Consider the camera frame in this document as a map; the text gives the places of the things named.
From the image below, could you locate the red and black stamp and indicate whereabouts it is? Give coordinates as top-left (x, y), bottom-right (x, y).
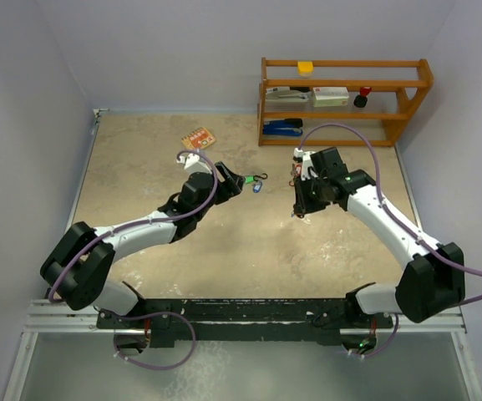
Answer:
top-left (353, 87), bottom-right (372, 109)

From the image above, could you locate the red key tag with key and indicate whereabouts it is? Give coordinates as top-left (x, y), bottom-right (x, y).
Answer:
top-left (291, 164), bottom-right (302, 177)

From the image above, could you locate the orange spiral notebook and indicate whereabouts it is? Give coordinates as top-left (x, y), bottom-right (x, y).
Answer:
top-left (181, 127), bottom-right (216, 150)

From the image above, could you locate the aluminium frame rail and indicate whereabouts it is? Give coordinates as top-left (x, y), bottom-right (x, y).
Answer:
top-left (24, 299), bottom-right (467, 334)

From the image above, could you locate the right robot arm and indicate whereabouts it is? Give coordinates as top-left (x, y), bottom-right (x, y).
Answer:
top-left (292, 147), bottom-right (465, 327)

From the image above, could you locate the yellow-lidded container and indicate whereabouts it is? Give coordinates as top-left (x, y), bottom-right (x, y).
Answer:
top-left (297, 61), bottom-right (314, 78)

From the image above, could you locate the white and red box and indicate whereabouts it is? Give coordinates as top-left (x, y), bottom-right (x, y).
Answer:
top-left (312, 87), bottom-right (349, 107)

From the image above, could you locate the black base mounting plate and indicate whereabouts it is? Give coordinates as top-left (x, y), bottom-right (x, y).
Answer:
top-left (97, 298), bottom-right (393, 348)

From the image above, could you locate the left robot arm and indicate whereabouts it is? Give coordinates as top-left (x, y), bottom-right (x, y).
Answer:
top-left (40, 162), bottom-right (245, 327)

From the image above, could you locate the wooden shelf rack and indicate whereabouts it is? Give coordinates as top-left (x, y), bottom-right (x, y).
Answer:
top-left (257, 58), bottom-right (434, 147)

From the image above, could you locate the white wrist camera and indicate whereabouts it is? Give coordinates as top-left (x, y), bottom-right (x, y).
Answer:
top-left (176, 150), bottom-right (211, 175)
top-left (293, 148), bottom-right (317, 180)

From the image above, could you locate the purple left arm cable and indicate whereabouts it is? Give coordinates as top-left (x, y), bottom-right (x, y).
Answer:
top-left (47, 149), bottom-right (220, 371)

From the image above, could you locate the blue stapler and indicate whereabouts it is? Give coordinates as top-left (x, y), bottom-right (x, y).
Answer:
top-left (262, 118), bottom-right (303, 137)

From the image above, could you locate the black S-shaped carabiner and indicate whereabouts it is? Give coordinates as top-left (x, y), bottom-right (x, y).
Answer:
top-left (253, 173), bottom-right (268, 181)

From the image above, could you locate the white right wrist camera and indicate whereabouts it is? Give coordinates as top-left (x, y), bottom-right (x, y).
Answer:
top-left (293, 148), bottom-right (317, 180)

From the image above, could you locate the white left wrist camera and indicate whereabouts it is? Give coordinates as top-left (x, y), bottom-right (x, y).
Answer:
top-left (176, 150), bottom-right (211, 175)

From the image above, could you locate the blue key tag with key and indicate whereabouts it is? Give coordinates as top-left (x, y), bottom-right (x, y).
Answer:
top-left (252, 180), bottom-right (263, 193)

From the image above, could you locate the white stapler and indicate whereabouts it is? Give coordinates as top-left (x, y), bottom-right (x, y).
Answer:
top-left (266, 86), bottom-right (311, 103)

